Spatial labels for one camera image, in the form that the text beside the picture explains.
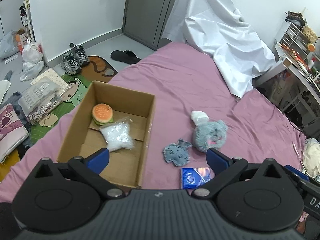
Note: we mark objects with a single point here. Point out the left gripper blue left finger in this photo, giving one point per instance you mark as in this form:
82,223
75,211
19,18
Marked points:
98,161

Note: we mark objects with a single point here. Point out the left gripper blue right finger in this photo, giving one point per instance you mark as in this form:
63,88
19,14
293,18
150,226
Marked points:
217,161

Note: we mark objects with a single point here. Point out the grey plush mouse toy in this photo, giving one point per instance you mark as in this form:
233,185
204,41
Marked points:
211,134

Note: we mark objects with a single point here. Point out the blue denim bunny patch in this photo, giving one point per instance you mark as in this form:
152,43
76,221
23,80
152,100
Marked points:
177,153

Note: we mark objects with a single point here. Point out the blue tissue packet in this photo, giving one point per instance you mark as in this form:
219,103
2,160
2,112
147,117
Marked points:
192,178

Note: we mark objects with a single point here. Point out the clear star-shaped bag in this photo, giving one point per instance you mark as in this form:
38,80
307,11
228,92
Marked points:
117,135

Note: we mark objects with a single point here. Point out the brown cardboard box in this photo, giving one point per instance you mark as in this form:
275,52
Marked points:
118,119

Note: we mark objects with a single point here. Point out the plush hamburger toy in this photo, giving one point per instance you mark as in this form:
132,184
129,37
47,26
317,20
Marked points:
102,114

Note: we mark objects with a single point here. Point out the pink bed sheet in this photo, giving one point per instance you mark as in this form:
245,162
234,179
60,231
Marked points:
159,94

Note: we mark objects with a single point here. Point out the grey parcel bag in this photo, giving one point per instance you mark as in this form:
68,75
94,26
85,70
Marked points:
36,93

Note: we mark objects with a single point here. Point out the pink patterned cushion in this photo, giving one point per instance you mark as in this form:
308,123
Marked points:
12,131

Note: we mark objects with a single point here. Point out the brown cartoon floor mat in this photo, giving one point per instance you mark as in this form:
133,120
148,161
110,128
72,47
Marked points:
98,69

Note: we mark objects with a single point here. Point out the grey sneaker left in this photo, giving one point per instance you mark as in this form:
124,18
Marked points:
70,65

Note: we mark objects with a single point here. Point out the grey sneaker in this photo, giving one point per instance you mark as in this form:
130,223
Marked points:
70,65
80,55

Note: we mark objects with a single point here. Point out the grey sneaker right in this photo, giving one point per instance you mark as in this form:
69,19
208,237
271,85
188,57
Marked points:
80,55

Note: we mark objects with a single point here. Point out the black slipper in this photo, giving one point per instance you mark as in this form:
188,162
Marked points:
126,56

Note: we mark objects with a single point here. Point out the white desk with clutter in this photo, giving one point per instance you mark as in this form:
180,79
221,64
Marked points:
299,41

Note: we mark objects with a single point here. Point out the white plastic bag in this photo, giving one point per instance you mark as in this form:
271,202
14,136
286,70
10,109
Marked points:
32,61

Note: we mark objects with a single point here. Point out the white crumpled sheet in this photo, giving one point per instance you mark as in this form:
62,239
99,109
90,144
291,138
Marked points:
218,29

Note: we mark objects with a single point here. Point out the grey wardrobe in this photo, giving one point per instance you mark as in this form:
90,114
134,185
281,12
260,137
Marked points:
144,21

